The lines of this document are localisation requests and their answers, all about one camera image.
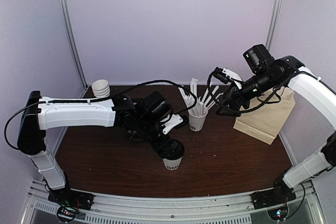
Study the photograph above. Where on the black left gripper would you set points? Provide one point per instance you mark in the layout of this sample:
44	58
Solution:
157	146

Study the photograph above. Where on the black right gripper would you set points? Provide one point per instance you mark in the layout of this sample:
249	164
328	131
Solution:
235	93

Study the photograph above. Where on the black plastic cup lid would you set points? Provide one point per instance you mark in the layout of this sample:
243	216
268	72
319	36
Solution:
173	150

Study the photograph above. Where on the brown paper takeout bag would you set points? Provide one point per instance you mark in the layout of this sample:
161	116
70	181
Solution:
265	123

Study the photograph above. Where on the white paper coffee cup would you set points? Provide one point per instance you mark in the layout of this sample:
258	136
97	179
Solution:
172	164

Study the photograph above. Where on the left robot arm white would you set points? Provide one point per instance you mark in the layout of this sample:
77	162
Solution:
43	113

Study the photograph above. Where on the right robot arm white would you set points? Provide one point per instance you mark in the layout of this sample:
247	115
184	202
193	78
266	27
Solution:
309	132

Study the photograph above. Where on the white cup holding straws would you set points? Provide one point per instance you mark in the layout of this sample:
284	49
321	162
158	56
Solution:
196	120

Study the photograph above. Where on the stack of white paper cups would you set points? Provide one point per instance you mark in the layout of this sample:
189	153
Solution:
101	88

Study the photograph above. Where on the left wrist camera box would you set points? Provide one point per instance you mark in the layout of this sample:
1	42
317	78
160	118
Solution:
156	106

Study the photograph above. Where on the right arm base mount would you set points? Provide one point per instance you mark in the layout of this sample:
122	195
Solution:
276	199

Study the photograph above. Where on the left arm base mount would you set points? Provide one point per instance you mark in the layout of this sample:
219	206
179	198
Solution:
70	201

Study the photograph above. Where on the aluminium front rail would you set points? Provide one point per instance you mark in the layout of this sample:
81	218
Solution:
235	208

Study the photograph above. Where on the left aluminium corner post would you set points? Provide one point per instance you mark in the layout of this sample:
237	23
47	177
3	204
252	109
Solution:
72	43

